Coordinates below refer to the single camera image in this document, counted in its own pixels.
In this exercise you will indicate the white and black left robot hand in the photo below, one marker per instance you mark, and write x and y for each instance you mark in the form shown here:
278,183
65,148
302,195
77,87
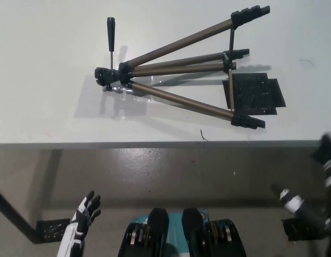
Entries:
79,219

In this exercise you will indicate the bronze and black camera tripod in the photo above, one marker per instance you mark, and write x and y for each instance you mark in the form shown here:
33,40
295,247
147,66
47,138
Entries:
181,49

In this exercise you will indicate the black and teal robot torso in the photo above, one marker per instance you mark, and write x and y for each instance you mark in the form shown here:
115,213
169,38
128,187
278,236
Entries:
181,235

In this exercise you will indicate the black tape patch on floor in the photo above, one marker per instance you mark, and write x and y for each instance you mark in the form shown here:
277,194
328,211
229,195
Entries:
299,229
53,229

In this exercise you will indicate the clear plastic sheet on table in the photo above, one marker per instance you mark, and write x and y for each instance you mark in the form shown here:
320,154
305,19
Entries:
122,92

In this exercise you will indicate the small dark thread scrap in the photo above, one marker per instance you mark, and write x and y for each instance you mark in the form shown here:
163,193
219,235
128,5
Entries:
203,135

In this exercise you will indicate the black tape patch on table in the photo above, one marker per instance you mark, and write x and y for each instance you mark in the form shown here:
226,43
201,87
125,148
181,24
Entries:
257,93

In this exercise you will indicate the thin curved dark hair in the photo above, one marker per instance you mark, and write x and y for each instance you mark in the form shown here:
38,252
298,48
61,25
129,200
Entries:
306,61

